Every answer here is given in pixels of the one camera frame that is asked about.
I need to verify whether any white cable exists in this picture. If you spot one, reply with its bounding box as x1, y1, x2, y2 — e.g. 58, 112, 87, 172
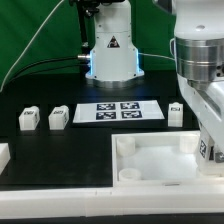
0, 0, 66, 93

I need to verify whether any black cable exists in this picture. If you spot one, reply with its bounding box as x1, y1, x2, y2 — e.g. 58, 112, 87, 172
6, 55, 92, 84

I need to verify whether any white square table top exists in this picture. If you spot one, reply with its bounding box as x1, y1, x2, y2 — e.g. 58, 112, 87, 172
112, 131, 224, 187

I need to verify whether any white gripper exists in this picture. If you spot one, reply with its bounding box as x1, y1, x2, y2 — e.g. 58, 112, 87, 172
170, 38, 224, 163

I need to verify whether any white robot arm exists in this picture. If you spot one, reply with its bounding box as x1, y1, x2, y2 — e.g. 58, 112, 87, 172
86, 0, 224, 163

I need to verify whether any white front fence bar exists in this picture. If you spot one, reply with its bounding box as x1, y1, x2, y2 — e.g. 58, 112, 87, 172
0, 185, 224, 220

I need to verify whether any white sheet with tags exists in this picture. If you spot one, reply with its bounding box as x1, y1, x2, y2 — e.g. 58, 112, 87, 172
73, 100, 164, 123

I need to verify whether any white left fence block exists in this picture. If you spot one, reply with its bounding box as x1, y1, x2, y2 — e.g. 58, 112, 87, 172
0, 143, 11, 174

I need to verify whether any black camera stand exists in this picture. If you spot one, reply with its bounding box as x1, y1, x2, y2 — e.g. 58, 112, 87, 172
68, 0, 100, 52

